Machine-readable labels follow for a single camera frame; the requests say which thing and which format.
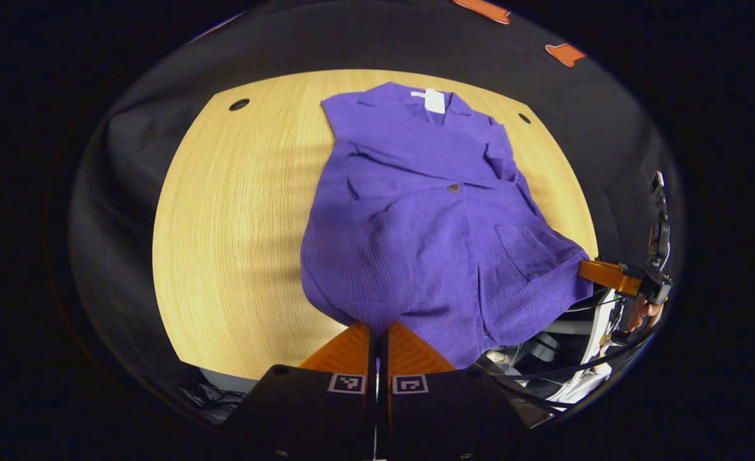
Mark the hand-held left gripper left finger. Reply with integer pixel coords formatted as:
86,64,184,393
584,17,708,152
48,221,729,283
223,322,378,461

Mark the gray metal bar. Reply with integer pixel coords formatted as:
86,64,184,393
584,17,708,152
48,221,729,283
544,319,594,335

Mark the long black cable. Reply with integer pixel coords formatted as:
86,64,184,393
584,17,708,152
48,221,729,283
480,330,656,384

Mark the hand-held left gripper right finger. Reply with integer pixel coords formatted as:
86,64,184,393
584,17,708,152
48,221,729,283
380,320,532,461

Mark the white side desk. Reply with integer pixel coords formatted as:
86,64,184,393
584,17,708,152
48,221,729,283
547,288,618,404

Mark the purple ribbed jacket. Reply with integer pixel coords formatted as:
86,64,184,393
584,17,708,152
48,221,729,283
299,81,596,371

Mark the dark cable bundle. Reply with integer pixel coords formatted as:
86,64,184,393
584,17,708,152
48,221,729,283
179,378,250,423

